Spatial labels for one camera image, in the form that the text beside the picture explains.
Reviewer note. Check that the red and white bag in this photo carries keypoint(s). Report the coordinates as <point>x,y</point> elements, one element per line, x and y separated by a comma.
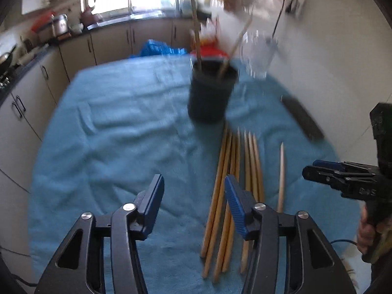
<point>211,50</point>

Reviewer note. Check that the wooden chopstick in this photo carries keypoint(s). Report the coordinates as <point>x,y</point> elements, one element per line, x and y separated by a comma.
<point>237,39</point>
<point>281,174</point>

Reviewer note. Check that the bundle of wooden chopsticks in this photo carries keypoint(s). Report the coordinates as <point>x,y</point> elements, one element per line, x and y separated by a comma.
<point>219,190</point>

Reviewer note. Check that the brown clay pot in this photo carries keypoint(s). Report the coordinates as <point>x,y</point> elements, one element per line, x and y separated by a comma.
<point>87,17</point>

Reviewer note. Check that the blue fleece blanket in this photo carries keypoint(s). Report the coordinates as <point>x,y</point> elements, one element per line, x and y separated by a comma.
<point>122,128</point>

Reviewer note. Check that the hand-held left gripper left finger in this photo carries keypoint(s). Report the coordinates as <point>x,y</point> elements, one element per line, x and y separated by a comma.
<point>154,202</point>

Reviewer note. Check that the dark grey utensil holder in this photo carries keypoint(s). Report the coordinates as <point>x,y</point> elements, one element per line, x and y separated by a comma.
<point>208,98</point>

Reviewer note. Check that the red plastic item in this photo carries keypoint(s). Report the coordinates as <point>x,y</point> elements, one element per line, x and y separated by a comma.
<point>43,23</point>

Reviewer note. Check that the black smartphone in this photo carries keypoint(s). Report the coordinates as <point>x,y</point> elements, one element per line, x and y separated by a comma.
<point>301,116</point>

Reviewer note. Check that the clear glass pitcher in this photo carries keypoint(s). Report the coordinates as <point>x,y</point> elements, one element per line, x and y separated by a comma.
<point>260,55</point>

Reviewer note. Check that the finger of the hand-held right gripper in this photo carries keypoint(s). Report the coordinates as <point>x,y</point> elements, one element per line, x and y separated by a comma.
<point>330,181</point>
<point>329,165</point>

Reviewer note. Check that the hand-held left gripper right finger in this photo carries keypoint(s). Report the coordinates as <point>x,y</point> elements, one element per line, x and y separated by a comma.
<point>237,208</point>

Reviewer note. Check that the blue plastic bag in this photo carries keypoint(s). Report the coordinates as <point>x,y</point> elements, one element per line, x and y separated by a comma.
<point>156,49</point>

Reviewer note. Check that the person's right hand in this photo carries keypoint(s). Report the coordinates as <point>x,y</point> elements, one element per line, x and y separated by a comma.
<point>364,235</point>

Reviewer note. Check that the black wok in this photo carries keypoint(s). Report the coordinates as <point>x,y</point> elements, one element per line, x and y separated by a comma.
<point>6,59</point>

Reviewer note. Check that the steel electric cooker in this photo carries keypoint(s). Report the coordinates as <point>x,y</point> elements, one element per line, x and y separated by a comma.
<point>59,26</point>

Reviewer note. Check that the black kitchen countertop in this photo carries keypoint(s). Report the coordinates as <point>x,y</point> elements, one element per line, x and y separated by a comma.
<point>122,20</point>

